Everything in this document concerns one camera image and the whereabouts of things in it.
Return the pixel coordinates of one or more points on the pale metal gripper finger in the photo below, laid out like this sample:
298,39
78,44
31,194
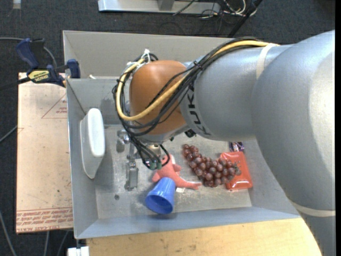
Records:
131,176
122,140

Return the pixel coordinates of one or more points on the grey metal bin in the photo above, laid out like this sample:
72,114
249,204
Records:
128,201

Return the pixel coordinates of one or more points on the pink toy animal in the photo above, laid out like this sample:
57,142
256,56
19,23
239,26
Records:
167,171

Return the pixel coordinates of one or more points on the white plastic tray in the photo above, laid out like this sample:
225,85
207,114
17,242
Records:
93,137

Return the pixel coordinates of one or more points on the blue plastic cup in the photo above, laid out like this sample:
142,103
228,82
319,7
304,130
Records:
160,196

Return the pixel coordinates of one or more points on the purple toy grape bunch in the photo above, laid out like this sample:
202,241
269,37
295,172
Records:
207,169

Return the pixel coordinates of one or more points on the brown cardboard board, red print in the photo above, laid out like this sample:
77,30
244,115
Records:
42,153

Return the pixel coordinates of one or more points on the purple packet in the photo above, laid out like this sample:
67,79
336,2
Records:
237,146

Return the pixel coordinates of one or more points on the orange-red packet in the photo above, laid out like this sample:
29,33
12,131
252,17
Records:
242,179

